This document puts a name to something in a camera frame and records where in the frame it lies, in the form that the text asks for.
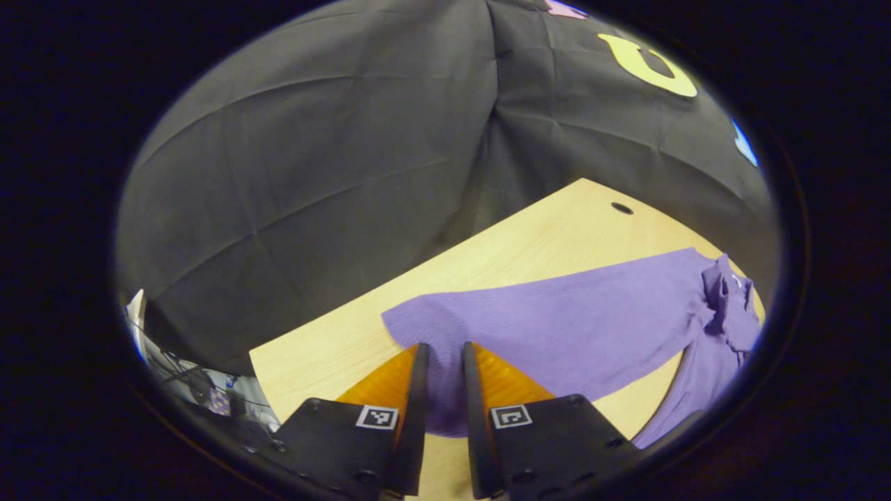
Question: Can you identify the black backdrop cloth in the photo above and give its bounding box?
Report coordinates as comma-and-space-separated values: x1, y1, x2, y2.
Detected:
115, 0, 780, 376

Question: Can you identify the white panel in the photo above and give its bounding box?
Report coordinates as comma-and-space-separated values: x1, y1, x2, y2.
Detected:
127, 289, 149, 360

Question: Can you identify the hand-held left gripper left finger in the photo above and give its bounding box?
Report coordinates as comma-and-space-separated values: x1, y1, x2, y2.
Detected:
268, 342, 431, 500

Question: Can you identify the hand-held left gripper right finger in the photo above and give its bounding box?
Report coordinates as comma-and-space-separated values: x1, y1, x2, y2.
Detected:
462, 341, 641, 500

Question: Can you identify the purple polo shirt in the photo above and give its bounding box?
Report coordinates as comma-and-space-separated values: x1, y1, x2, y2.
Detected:
381, 247, 763, 450

